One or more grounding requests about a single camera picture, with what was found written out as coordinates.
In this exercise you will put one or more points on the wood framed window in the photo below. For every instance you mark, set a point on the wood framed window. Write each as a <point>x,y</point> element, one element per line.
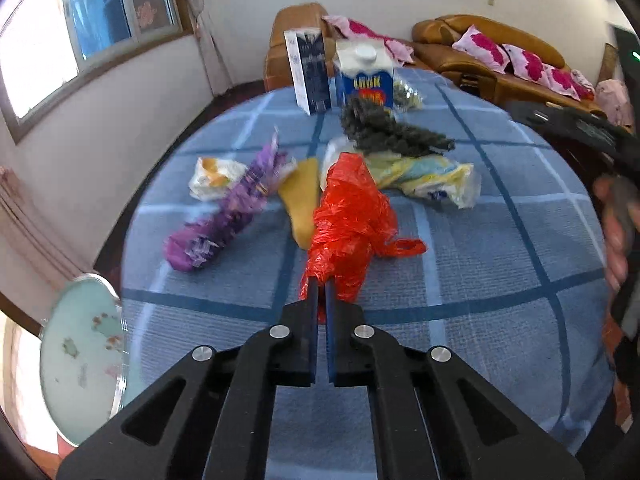
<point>100,10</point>

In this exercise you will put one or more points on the clear snack packet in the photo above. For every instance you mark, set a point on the clear snack packet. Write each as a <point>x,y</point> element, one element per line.
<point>407,97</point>

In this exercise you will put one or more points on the person's right hand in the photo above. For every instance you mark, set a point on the person's right hand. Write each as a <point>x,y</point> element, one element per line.
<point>612,250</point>

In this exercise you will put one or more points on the light green trash bin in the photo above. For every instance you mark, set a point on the light green trash bin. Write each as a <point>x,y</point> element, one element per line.
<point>85,360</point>

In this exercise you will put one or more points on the narrow pink curtain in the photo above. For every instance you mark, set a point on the narrow pink curtain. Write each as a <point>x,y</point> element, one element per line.
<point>205,20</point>

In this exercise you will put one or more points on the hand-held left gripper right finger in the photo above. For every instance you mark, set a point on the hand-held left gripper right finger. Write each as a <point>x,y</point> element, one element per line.
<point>331,340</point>

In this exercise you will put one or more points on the pink cloth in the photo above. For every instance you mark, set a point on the pink cloth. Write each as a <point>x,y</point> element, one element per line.
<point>615,100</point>

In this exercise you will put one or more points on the purple wrapper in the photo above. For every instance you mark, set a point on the purple wrapper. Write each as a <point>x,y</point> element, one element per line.
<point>220,215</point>

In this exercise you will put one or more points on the pink flowered pillow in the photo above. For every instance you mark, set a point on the pink flowered pillow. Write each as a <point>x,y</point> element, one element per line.
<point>480,47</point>
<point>525,62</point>
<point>565,82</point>
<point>360,30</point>

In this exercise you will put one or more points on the yellow cloth piece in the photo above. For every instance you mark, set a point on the yellow cloth piece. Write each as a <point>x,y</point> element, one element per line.
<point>302,205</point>

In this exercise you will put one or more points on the blue plaid tablecloth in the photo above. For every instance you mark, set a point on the blue plaid tablecloth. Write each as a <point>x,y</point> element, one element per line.
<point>475,285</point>

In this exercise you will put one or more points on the tall dark blue carton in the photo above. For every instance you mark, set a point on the tall dark blue carton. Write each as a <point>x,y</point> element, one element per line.
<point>312,70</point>

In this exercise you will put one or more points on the brown leather armchair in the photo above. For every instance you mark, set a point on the brown leather armchair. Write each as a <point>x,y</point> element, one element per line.
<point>290,25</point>

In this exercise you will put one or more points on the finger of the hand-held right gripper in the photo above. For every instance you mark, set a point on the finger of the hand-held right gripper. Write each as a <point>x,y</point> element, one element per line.
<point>565,120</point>

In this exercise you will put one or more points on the light yellow blue packet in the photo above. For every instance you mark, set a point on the light yellow blue packet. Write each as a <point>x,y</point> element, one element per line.
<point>430,180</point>

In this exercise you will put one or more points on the brown leather sofa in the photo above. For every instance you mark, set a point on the brown leather sofa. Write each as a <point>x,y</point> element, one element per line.
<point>480,65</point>

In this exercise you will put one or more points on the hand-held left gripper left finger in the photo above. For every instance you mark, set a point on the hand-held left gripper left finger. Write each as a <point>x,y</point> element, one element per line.
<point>312,320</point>

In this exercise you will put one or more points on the wide pink curtain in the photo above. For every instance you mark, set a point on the wide pink curtain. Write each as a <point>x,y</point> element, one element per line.
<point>30,220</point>

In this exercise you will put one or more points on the red plastic bag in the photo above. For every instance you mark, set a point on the red plastic bag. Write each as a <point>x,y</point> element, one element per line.
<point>350,220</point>

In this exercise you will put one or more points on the clear plastic wrapper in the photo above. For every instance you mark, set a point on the clear plastic wrapper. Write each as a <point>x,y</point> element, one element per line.
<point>332,157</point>

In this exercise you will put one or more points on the blue white capped carton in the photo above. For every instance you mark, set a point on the blue white capped carton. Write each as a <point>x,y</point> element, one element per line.
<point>360,85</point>

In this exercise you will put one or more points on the white printed wrapper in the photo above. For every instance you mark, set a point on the white printed wrapper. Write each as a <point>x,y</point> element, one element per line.
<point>215,180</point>

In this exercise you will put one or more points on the dark grey fuzzy cloth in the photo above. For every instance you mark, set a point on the dark grey fuzzy cloth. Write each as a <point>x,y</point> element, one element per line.
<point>385,132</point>

